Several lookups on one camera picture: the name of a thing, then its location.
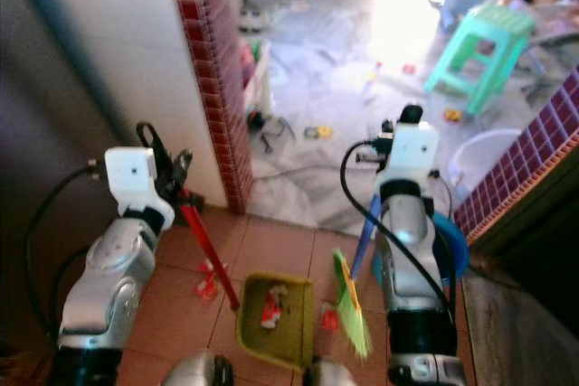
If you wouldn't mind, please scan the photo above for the olive dustpan with red handle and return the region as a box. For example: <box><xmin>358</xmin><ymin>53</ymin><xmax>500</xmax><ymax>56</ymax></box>
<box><xmin>179</xmin><ymin>202</ymin><xmax>318</xmax><ymax>374</ymax></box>

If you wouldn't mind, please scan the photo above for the green broom with blue handle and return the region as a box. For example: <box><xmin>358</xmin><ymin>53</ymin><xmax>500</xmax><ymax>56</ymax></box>
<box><xmin>331</xmin><ymin>192</ymin><xmax>383</xmax><ymax>360</ymax></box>

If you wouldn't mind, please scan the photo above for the white plastic basin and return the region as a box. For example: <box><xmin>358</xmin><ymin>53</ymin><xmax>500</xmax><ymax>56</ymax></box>
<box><xmin>447</xmin><ymin>127</ymin><xmax>525</xmax><ymax>193</ymax></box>

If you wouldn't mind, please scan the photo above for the red white litter scrap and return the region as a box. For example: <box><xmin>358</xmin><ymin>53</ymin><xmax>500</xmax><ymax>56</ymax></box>
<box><xmin>320</xmin><ymin>307</ymin><xmax>341</xmax><ymax>333</ymax></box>
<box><xmin>194</xmin><ymin>278</ymin><xmax>220</xmax><ymax>302</ymax></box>
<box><xmin>197</xmin><ymin>258</ymin><xmax>227</xmax><ymax>278</ymax></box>
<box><xmin>260</xmin><ymin>284</ymin><xmax>289</xmax><ymax>330</ymax></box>

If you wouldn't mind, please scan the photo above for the small yellow green toy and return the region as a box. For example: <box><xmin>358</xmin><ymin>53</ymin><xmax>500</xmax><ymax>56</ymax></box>
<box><xmin>304</xmin><ymin>123</ymin><xmax>335</xmax><ymax>141</ymax></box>

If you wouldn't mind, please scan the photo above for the white plastic bottle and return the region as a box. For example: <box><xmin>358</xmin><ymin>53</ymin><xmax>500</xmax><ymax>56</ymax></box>
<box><xmin>240</xmin><ymin>38</ymin><xmax>273</xmax><ymax>117</ymax></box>

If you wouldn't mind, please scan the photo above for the green plastic stool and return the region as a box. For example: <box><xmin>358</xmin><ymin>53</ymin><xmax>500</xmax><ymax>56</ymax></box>
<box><xmin>422</xmin><ymin>3</ymin><xmax>536</xmax><ymax>118</ymax></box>

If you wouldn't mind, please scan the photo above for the purple tiled counter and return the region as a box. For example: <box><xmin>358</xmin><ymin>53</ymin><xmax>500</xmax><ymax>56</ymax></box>
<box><xmin>452</xmin><ymin>68</ymin><xmax>579</xmax><ymax>244</ymax></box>

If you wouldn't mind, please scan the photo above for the blue plastic bucket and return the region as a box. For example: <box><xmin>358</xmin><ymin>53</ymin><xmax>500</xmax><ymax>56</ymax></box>
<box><xmin>370</xmin><ymin>212</ymin><xmax>470</xmax><ymax>289</ymax></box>

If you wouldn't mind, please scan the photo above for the silver left robot leg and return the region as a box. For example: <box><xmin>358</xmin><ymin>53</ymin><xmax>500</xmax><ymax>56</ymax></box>
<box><xmin>160</xmin><ymin>351</ymin><xmax>235</xmax><ymax>386</ymax></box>

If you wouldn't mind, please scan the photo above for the silver robot leg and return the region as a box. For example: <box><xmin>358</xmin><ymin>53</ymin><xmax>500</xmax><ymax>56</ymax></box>
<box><xmin>160</xmin><ymin>351</ymin><xmax>235</xmax><ymax>386</ymax></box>
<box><xmin>302</xmin><ymin>358</ymin><xmax>365</xmax><ymax>386</ymax></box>

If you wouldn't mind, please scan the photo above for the silver right robot leg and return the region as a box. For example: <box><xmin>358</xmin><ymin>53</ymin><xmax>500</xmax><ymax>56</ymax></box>
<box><xmin>302</xmin><ymin>358</ymin><xmax>365</xmax><ymax>386</ymax></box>

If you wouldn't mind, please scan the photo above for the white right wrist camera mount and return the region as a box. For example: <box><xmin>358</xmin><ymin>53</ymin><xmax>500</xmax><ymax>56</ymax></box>
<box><xmin>387</xmin><ymin>121</ymin><xmax>441</xmax><ymax>181</ymax></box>

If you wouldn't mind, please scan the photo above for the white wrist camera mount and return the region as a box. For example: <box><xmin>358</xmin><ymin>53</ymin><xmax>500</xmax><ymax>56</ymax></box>
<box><xmin>103</xmin><ymin>146</ymin><xmax>178</xmax><ymax>231</ymax></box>
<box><xmin>387</xmin><ymin>121</ymin><xmax>441</xmax><ymax>181</ymax></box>

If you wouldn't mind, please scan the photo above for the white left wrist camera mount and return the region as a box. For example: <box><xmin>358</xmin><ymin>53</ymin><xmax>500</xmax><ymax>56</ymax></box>
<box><xmin>103</xmin><ymin>146</ymin><xmax>178</xmax><ymax>231</ymax></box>

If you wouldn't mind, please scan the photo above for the black cable bundle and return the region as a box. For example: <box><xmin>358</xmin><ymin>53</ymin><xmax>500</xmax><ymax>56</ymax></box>
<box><xmin>245</xmin><ymin>109</ymin><xmax>296</xmax><ymax>155</ymax></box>

